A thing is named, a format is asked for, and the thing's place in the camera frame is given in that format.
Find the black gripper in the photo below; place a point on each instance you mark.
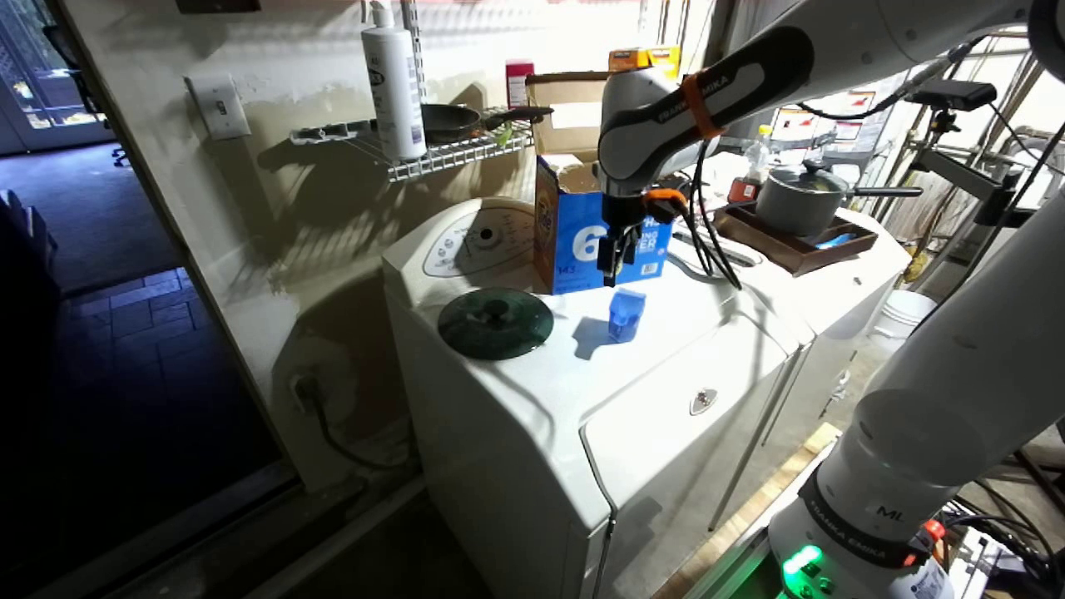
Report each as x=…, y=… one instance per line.
x=632, y=212

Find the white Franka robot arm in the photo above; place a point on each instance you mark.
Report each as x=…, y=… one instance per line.
x=965, y=388

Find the blue cardboard box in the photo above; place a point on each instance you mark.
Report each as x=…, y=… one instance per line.
x=571, y=237

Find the dark green round plate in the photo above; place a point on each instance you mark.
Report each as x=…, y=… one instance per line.
x=494, y=326

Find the brown cardboard box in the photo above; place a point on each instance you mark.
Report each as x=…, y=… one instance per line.
x=565, y=110

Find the grey cooking pot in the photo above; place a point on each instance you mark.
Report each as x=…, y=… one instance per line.
x=800, y=202

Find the red container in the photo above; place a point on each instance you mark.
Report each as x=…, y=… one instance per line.
x=518, y=86

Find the white dryer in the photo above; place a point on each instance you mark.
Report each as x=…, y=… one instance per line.
x=808, y=322

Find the brown wooden tray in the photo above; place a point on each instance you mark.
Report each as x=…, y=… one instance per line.
x=825, y=250

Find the white washing machine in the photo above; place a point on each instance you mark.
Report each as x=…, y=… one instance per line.
x=532, y=444

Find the black frying pan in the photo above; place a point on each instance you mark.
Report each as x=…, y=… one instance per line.
x=450, y=123

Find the white plastic bottle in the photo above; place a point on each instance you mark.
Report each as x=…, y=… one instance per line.
x=393, y=87

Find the wooden plank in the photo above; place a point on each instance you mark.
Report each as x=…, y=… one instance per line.
x=754, y=512

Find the black tripod stand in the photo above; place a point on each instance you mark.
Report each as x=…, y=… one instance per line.
x=976, y=184

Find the black camera on stand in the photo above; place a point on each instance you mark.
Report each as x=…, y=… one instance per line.
x=950, y=94

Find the white wall outlet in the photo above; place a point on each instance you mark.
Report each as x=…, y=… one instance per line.
x=219, y=109

